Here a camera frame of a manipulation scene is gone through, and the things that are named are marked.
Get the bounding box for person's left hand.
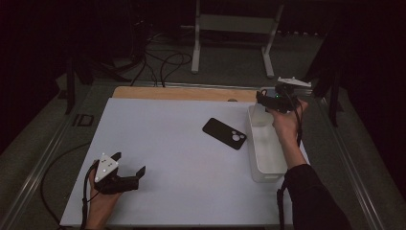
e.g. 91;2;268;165
86;169;123;224

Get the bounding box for black floor bracket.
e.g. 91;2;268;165
72;113;96;127

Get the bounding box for white plastic bin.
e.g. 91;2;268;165
247;103;288;184

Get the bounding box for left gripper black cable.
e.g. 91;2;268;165
39;142;101;230

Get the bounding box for metal floor rail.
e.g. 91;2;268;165
319;95;386;230
92;80;314;97
0;92;79;230

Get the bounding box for black phone case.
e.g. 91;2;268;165
202;117;248;150

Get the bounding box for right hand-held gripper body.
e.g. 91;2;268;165
258;76;312;113

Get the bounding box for white table mat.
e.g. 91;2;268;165
59;97;310;228

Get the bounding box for person's right hand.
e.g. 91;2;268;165
269;100;309;145

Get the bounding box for black floor cables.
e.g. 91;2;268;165
129;30;193;88

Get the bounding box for black stand legs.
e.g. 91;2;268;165
300;32;345;127
64;52;132;115

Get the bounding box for white metal stand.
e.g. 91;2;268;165
191;0;285;80

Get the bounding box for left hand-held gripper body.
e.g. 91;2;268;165
94;152;141;196

